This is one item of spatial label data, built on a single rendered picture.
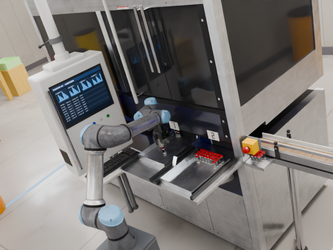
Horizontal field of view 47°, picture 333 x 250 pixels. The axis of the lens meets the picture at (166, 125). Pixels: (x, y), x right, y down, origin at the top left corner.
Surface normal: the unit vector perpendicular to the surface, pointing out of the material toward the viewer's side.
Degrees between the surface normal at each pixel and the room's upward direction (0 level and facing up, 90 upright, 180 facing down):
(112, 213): 7
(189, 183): 0
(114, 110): 90
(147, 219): 0
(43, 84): 90
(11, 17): 90
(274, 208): 90
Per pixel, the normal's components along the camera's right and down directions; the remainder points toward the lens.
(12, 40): 0.76, 0.11
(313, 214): -0.25, -0.86
